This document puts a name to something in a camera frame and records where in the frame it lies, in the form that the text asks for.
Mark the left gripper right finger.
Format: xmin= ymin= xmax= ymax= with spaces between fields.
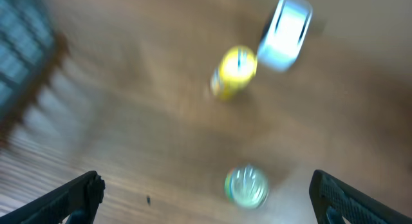
xmin=309 ymin=169 xmax=411 ymax=224

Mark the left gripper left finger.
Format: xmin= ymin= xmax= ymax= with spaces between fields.
xmin=1 ymin=171 xmax=106 ymax=224

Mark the colourful tin can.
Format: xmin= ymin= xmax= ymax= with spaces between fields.
xmin=224 ymin=164 xmax=270 ymax=209

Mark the yellow lidded jar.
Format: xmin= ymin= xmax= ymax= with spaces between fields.
xmin=210 ymin=45 xmax=258 ymax=100

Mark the white barcode scanner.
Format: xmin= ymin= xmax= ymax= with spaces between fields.
xmin=257 ymin=0 xmax=313 ymax=72

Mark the grey plastic mesh basket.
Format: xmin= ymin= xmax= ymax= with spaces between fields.
xmin=1 ymin=0 xmax=56 ymax=119

